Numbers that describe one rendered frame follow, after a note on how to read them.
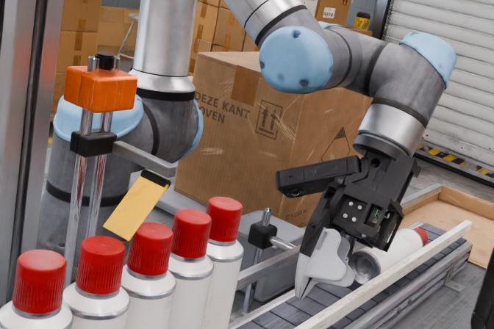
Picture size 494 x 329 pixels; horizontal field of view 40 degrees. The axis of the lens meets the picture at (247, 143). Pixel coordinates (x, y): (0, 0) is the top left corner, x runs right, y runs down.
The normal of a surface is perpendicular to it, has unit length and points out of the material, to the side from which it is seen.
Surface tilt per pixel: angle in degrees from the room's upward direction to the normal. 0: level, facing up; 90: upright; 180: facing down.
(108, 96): 90
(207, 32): 90
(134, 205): 48
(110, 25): 70
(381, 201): 60
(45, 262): 3
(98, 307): 42
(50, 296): 90
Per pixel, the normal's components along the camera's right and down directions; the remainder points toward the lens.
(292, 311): 0.18, -0.94
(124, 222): -0.31, -0.54
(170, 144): 0.84, 0.33
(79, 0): 0.72, 0.32
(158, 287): 0.48, -0.48
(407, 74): -0.36, -0.32
